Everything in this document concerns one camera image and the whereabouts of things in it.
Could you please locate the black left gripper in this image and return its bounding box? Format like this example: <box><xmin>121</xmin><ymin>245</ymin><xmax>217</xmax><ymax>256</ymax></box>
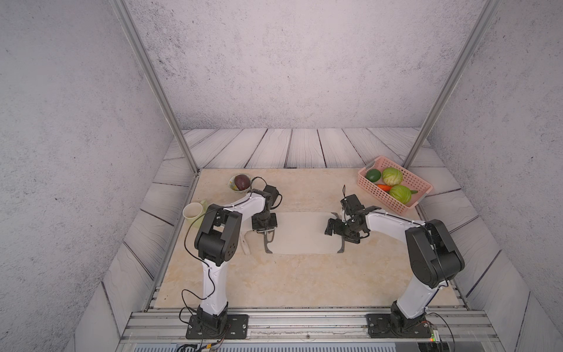
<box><xmin>252</xmin><ymin>212</ymin><xmax>279</xmax><ymax>234</ymax></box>

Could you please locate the white grey-rimmed cutting board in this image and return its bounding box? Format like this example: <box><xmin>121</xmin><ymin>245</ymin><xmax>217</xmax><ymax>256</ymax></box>
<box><xmin>264</xmin><ymin>212</ymin><xmax>345</xmax><ymax>255</ymax></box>

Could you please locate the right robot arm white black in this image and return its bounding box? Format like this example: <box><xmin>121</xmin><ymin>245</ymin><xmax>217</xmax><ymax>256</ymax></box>
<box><xmin>325</xmin><ymin>207</ymin><xmax>466</xmax><ymax>337</ymax></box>

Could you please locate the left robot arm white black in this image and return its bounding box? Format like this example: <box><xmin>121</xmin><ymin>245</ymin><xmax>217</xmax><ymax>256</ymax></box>
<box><xmin>192</xmin><ymin>190</ymin><xmax>282</xmax><ymax>334</ymax></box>

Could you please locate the orange carrot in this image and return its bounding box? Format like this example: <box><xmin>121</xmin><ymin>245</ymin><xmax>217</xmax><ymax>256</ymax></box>
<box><xmin>376</xmin><ymin>184</ymin><xmax>392</xmax><ymax>192</ymax></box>

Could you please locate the dark green avocado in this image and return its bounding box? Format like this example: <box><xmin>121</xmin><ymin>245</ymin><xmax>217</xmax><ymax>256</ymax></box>
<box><xmin>365</xmin><ymin>169</ymin><xmax>381</xmax><ymax>183</ymax></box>

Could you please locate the pink plastic basket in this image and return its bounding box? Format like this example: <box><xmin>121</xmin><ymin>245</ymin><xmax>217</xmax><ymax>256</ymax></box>
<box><xmin>357</xmin><ymin>156</ymin><xmax>434</xmax><ymax>215</ymax></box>

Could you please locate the green cabbage front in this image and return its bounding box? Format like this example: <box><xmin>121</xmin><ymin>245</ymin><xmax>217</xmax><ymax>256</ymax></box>
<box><xmin>389</xmin><ymin>185</ymin><xmax>412</xmax><ymax>205</ymax></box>

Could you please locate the green cabbage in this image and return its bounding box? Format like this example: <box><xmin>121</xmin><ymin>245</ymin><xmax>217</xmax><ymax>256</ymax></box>
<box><xmin>381</xmin><ymin>167</ymin><xmax>403</xmax><ymax>187</ymax></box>
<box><xmin>389</xmin><ymin>185</ymin><xmax>412</xmax><ymax>205</ymax></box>

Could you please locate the dark purple fruit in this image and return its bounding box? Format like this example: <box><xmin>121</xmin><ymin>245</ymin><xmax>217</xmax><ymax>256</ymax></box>
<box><xmin>233</xmin><ymin>174</ymin><xmax>252</xmax><ymax>192</ymax></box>

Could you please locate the small floral bowl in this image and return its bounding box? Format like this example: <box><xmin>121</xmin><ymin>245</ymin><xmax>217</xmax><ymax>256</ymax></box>
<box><xmin>228</xmin><ymin>175</ymin><xmax>250</xmax><ymax>192</ymax></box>

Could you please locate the green cabbage back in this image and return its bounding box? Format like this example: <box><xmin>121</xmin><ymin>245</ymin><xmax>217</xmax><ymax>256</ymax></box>
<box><xmin>381</xmin><ymin>167</ymin><xmax>403</xmax><ymax>187</ymax></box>

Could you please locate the light green mug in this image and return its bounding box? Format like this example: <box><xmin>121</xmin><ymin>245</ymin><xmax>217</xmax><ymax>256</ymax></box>
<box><xmin>183</xmin><ymin>200</ymin><xmax>208</xmax><ymax>228</ymax></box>

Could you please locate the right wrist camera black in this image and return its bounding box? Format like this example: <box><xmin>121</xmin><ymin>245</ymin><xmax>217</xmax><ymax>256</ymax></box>
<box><xmin>340</xmin><ymin>194</ymin><xmax>365</xmax><ymax>217</ymax></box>

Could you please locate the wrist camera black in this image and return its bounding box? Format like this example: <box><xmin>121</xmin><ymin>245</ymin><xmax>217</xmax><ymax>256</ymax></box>
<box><xmin>263</xmin><ymin>185</ymin><xmax>283</xmax><ymax>210</ymax></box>
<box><xmin>340</xmin><ymin>194</ymin><xmax>365</xmax><ymax>217</ymax></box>

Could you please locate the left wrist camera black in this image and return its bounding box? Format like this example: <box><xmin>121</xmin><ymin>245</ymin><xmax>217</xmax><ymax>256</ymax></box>
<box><xmin>263</xmin><ymin>185</ymin><xmax>283</xmax><ymax>210</ymax></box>

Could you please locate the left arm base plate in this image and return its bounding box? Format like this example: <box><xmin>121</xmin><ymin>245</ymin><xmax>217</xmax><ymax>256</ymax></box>
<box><xmin>186</xmin><ymin>313</ymin><xmax>249</xmax><ymax>340</ymax></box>

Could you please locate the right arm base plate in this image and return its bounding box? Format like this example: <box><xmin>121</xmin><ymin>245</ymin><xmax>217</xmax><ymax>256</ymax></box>
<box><xmin>366</xmin><ymin>313</ymin><xmax>433</xmax><ymax>339</ymax></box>

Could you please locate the aluminium rail frame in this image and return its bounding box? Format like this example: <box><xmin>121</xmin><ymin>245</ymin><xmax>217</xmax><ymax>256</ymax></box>
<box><xmin>118</xmin><ymin>307</ymin><xmax>504</xmax><ymax>351</ymax></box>

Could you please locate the right metal corner post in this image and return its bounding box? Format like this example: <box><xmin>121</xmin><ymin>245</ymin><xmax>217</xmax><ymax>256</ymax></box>
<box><xmin>403</xmin><ymin>0</ymin><xmax>501</xmax><ymax>169</ymax></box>

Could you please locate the metal corner post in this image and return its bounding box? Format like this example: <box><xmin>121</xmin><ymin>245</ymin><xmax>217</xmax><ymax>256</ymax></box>
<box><xmin>110</xmin><ymin>0</ymin><xmax>200</xmax><ymax>175</ymax></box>
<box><xmin>403</xmin><ymin>0</ymin><xmax>501</xmax><ymax>169</ymax></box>

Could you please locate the left metal corner post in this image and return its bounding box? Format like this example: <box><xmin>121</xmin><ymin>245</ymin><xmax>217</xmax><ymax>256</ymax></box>
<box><xmin>110</xmin><ymin>0</ymin><xmax>200</xmax><ymax>175</ymax></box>

